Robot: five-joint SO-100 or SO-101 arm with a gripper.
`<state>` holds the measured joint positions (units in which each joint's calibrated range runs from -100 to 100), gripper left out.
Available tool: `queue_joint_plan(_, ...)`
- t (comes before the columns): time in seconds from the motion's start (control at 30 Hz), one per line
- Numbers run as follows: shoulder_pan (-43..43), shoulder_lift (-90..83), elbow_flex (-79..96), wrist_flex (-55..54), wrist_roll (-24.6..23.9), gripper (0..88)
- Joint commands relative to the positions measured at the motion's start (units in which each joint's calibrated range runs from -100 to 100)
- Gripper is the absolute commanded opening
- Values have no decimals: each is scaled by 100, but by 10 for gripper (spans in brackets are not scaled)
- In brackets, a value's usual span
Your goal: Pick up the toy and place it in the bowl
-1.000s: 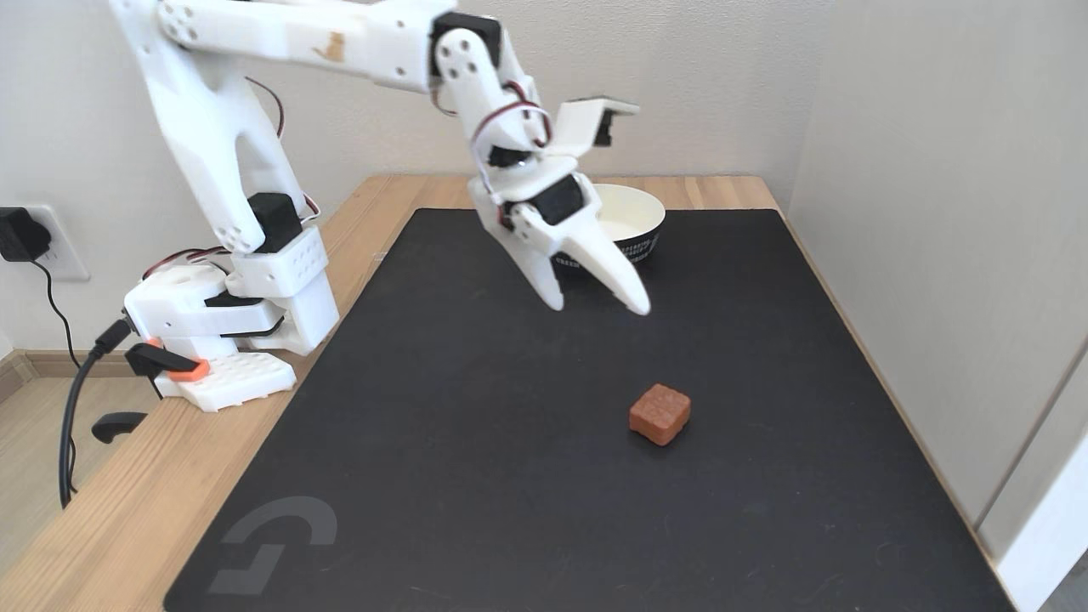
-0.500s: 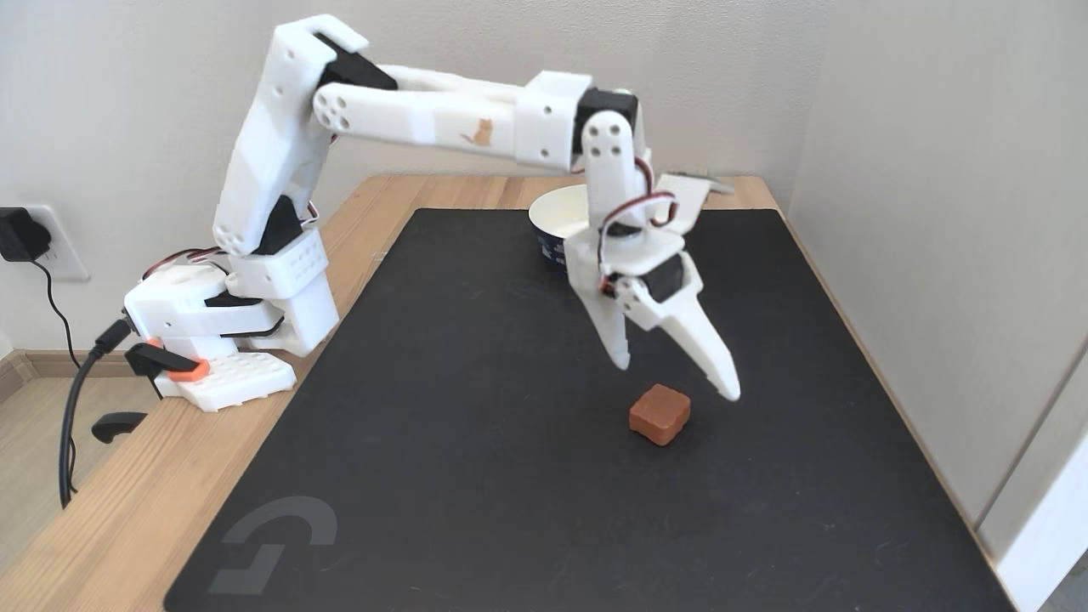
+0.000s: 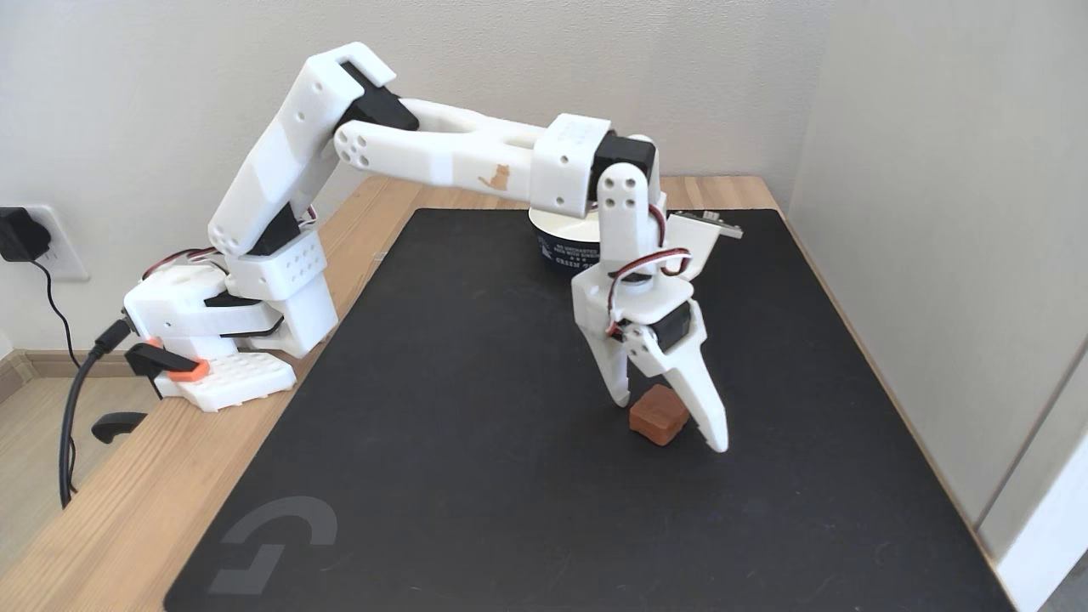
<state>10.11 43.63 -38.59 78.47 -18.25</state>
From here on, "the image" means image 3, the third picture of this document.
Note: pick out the brown cube toy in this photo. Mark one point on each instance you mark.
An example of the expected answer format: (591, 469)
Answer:
(656, 416)

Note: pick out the dark blue paper bowl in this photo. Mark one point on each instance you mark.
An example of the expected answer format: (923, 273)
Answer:
(561, 246)

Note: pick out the black desk mat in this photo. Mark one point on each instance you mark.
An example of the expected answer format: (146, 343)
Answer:
(476, 476)

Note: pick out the black orange table clamp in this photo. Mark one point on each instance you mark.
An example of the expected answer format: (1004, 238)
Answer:
(161, 361)

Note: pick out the black power adapter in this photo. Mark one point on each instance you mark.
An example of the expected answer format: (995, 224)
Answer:
(17, 234)

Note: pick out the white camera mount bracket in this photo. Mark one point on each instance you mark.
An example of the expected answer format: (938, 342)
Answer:
(693, 238)

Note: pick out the white wall outlet plate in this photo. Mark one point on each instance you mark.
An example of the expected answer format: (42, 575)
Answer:
(68, 255)

